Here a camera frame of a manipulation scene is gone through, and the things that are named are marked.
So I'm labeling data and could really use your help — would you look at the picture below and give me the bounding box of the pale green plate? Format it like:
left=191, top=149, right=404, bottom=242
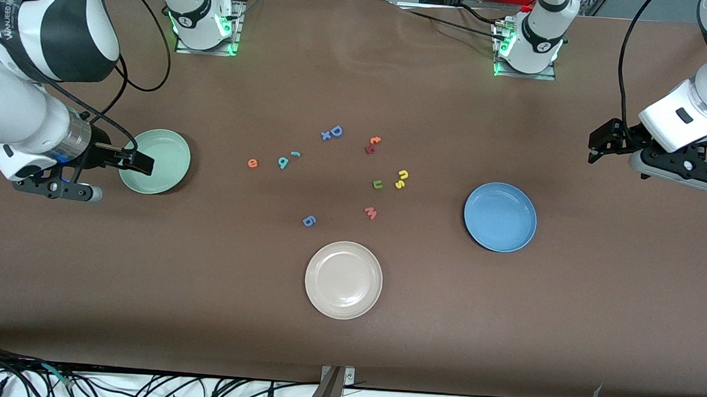
left=117, top=127, right=192, bottom=197

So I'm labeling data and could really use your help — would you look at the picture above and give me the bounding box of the blue plate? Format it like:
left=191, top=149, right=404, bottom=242
left=462, top=180, right=540, bottom=254

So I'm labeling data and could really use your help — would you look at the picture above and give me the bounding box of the beige plate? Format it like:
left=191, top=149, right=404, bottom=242
left=303, top=239, right=385, bottom=322

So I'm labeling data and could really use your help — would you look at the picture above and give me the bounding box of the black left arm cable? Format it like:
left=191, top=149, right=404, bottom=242
left=613, top=0, right=652, bottom=139

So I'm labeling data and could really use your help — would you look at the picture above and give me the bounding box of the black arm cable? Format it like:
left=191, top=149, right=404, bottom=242
left=0, top=0, right=175, bottom=156
left=613, top=0, right=652, bottom=139

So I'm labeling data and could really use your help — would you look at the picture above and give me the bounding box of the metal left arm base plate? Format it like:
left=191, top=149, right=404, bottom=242
left=492, top=17, right=561, bottom=82

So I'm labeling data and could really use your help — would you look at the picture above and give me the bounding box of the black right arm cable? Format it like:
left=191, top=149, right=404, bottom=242
left=0, top=0, right=175, bottom=156

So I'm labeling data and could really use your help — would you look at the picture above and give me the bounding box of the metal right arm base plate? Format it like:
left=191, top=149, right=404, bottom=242
left=175, top=0, right=245, bottom=57

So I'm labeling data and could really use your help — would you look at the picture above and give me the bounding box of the black table cable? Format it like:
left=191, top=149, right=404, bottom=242
left=456, top=3, right=505, bottom=24
left=397, top=7, right=504, bottom=39

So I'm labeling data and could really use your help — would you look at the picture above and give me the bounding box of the teal floor cable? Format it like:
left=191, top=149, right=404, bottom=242
left=38, top=362, right=76, bottom=389

